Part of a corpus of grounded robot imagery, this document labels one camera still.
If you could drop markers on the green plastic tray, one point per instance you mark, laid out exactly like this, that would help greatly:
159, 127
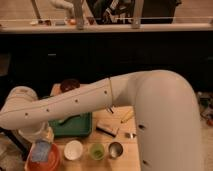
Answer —
80, 126

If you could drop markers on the green bean pod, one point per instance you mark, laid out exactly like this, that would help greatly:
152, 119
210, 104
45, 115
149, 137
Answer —
63, 121

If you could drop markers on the white handled knife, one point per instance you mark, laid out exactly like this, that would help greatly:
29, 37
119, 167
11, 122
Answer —
109, 110

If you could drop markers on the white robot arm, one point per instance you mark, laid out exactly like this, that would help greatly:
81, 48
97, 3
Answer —
166, 112

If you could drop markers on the black office chair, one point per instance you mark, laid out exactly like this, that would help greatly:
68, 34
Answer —
13, 136

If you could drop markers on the red orange bowl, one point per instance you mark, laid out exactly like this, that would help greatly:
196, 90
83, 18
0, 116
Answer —
52, 164

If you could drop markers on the blue sponge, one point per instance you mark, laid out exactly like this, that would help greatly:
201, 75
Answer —
40, 151

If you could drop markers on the dark brown bowl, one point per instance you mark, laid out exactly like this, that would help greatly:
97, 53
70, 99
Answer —
69, 84

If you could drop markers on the silver metal cup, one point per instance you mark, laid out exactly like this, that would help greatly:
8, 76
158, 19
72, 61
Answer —
115, 150

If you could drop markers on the green cup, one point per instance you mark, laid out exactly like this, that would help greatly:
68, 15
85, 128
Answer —
97, 151

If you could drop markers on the dark background counter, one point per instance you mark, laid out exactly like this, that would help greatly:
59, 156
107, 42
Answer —
42, 56

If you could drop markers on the wooden block brush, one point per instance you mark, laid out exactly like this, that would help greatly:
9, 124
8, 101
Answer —
106, 128

